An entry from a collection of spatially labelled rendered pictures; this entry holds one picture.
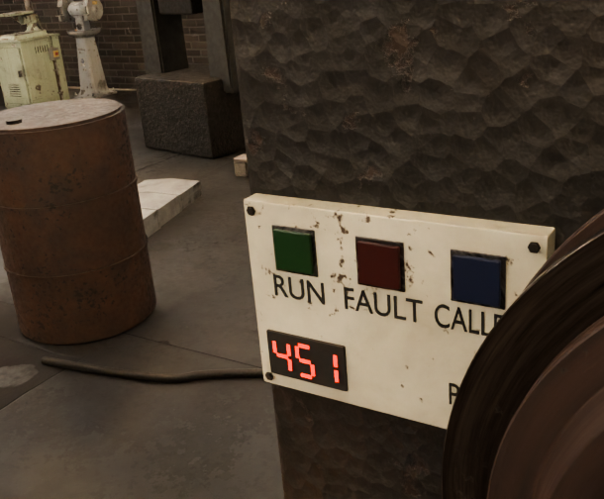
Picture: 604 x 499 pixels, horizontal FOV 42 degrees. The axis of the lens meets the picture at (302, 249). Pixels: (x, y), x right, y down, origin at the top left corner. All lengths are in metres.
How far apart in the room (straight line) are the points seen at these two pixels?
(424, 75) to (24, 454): 2.29
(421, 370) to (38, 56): 7.96
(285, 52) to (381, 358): 0.26
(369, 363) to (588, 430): 0.29
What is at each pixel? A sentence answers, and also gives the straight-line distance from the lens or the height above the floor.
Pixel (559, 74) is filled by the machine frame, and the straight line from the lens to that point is 0.56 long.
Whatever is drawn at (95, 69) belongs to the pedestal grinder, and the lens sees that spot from 9.07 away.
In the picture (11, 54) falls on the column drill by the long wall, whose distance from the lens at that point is 8.49.
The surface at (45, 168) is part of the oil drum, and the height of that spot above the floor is 0.73.
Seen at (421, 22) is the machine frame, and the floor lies 1.38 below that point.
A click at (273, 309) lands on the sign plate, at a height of 1.14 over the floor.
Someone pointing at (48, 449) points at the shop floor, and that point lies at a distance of 2.72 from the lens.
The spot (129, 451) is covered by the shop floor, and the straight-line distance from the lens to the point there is 2.61.
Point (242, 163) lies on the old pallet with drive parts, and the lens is 5.25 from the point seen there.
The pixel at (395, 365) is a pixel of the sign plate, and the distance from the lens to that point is 0.67.
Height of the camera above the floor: 1.44
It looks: 21 degrees down
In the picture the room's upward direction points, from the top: 5 degrees counter-clockwise
